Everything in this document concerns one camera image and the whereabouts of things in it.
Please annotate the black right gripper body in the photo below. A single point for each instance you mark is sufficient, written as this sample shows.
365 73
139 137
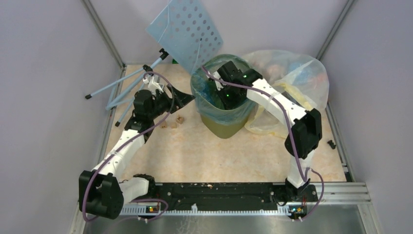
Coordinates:
228 98

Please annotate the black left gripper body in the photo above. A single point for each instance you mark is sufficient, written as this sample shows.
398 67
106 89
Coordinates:
162 104

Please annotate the blue plastic trash bag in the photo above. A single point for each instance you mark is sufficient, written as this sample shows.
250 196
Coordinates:
216 62

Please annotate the olive green plastic trash bin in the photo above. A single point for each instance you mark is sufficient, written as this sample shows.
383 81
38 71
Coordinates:
222 126

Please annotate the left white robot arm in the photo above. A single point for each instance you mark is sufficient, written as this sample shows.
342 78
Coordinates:
100 191

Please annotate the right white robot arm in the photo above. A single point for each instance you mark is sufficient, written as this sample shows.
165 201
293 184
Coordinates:
304 127

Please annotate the wooden letter cube M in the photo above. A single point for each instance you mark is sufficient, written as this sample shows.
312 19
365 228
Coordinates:
180 120

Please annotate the wooden letter cube H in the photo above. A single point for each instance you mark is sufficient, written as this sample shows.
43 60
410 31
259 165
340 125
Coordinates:
164 124

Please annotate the plain wooden cube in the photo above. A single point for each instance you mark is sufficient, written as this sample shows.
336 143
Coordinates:
173 125

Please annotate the light blue music stand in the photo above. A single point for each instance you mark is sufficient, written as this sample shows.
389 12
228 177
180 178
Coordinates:
185 32

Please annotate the large translucent yellow plastic bag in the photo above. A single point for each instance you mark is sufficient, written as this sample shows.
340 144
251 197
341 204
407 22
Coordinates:
300 78

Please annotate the small black clip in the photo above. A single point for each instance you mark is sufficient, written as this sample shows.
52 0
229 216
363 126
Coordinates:
331 144

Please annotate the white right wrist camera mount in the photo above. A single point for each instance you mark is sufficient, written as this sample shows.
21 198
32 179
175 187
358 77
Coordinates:
217 81

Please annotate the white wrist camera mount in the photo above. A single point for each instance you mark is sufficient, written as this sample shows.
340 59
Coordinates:
153 84
217 81

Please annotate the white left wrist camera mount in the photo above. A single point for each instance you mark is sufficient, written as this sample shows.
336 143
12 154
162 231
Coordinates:
153 84

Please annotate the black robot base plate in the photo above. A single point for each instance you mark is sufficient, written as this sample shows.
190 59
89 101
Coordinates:
244 196

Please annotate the white toothed cable duct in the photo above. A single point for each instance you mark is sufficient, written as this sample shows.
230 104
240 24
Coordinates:
142 210

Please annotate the aluminium frame rail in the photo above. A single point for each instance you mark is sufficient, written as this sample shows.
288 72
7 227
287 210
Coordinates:
332 193

